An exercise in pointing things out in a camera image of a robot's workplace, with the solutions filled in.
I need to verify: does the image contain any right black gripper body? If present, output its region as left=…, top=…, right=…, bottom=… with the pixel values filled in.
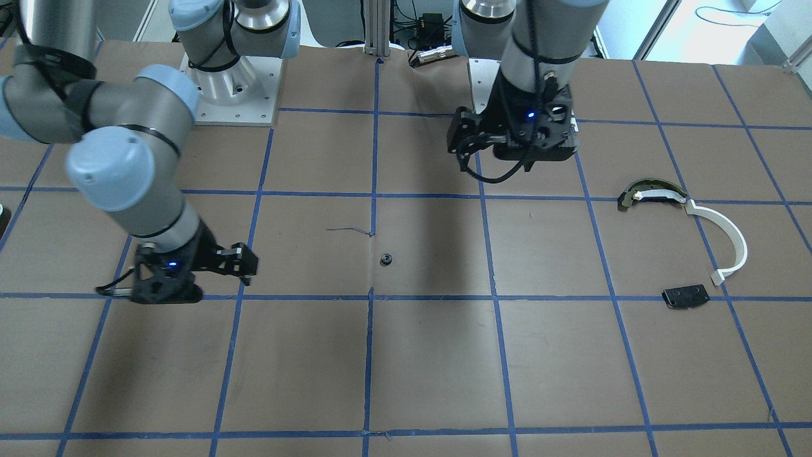
left=130, top=221, right=259, bottom=304

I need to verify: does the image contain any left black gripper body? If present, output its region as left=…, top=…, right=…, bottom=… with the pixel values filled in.
left=447, top=72, right=579, bottom=162

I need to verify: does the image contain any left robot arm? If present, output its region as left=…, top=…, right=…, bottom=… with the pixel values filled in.
left=447, top=1, right=607, bottom=164

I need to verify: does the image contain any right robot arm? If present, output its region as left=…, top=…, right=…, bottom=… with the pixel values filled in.
left=2, top=1, right=302, bottom=304

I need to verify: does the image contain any olive brake shoe part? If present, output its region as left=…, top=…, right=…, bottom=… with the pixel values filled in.
left=617, top=178, right=688, bottom=212

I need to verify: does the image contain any small black plastic block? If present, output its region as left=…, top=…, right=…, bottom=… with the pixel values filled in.
left=661, top=284, right=710, bottom=310

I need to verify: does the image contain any white curved plastic part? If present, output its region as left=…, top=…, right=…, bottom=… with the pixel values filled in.
left=684, top=199, right=749, bottom=286

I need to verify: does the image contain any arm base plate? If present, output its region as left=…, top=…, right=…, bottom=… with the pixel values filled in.
left=469, top=58, right=501, bottom=117
left=180, top=55, right=284, bottom=127

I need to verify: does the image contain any aluminium frame post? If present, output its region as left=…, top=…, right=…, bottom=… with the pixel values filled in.
left=362, top=0, right=392, bottom=60

